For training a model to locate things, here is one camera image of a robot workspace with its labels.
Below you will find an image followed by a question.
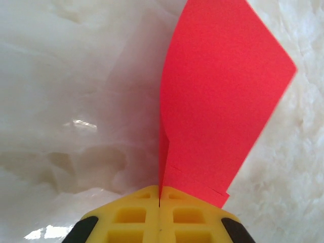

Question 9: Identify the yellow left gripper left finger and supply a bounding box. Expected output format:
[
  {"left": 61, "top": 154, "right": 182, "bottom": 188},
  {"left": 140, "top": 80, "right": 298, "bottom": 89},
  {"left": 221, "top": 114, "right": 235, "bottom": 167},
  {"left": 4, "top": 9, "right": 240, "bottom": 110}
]
[{"left": 82, "top": 185, "right": 160, "bottom": 243}]

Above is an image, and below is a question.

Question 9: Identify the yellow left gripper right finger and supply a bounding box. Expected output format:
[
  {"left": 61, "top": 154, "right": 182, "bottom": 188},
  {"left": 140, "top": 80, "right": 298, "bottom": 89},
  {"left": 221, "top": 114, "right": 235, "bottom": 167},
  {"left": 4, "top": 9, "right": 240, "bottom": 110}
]
[{"left": 159, "top": 186, "right": 240, "bottom": 243}]

